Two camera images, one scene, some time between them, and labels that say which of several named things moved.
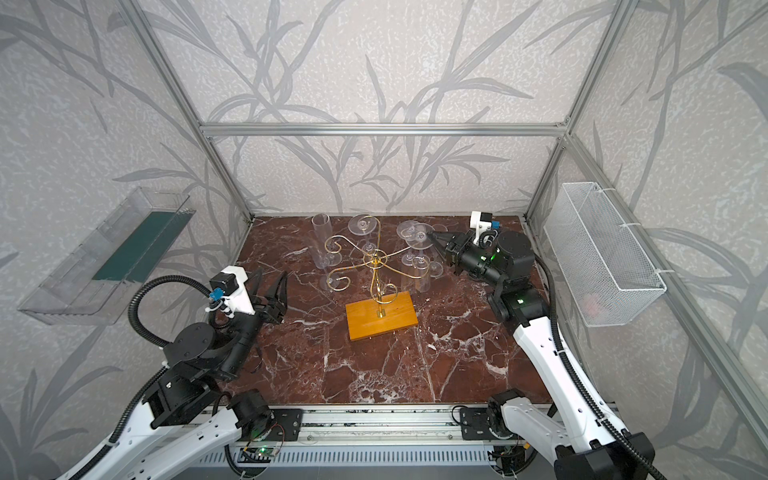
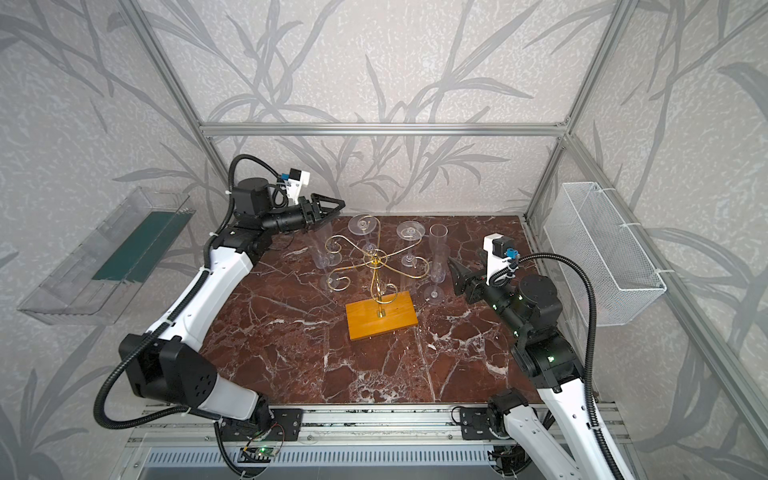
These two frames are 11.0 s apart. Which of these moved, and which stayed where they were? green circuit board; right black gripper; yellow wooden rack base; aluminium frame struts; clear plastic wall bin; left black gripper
Moved: left black gripper; right black gripper
Stayed: aluminium frame struts; yellow wooden rack base; green circuit board; clear plastic wall bin
